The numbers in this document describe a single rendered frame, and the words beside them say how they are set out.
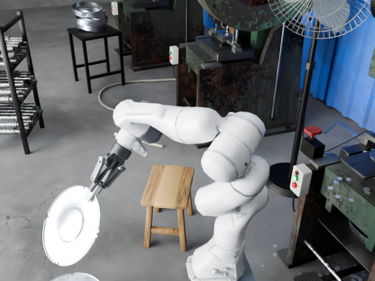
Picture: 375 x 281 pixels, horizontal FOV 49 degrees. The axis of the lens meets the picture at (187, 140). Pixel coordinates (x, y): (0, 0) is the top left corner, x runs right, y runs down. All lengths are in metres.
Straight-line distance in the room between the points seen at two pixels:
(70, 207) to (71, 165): 1.45
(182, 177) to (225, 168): 1.23
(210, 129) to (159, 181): 1.17
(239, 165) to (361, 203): 0.82
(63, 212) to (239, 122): 0.81
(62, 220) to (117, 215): 0.98
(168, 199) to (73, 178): 0.98
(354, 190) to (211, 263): 0.67
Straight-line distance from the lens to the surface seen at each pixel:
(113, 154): 1.49
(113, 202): 2.66
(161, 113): 1.21
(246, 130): 1.11
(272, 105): 3.32
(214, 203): 1.34
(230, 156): 1.07
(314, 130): 1.95
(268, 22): 2.80
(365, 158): 1.77
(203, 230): 2.44
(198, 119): 1.11
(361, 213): 1.83
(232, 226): 1.45
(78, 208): 1.57
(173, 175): 2.28
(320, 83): 4.06
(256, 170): 1.15
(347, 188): 1.84
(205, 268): 1.55
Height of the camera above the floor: 1.67
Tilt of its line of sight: 31 degrees down
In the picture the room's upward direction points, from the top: 1 degrees clockwise
